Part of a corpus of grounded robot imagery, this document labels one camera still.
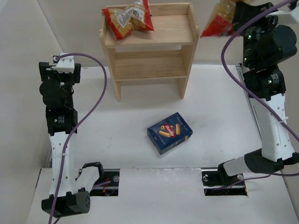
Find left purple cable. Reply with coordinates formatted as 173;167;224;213
48;53;108;224

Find red pasta bag white labels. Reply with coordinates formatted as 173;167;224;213
102;0;154;40

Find aluminium rail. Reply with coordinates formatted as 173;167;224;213
45;149;52;168
235;63;261;142

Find red pasta bag black logo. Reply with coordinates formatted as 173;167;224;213
200;0;236;38

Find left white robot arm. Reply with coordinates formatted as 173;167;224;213
39;62;104;219

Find right aluminium rail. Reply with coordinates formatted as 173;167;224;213
235;63;261;142

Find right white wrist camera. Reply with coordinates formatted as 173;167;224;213
266;1;299;25

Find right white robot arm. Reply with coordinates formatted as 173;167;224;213
210;0;299;188

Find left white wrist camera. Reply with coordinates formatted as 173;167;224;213
52;52;75;73

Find left aluminium rail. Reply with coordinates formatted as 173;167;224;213
45;149;52;168

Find wooden two-tier shelf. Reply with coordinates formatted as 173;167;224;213
100;2;199;101

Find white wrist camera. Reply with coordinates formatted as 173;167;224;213
52;52;75;73
266;1;299;25

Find purple cable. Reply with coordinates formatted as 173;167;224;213
48;53;108;224
221;0;299;143

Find blue Barilla pasta box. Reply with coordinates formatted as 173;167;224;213
147;112;193;155

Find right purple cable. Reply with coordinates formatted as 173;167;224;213
221;0;299;143

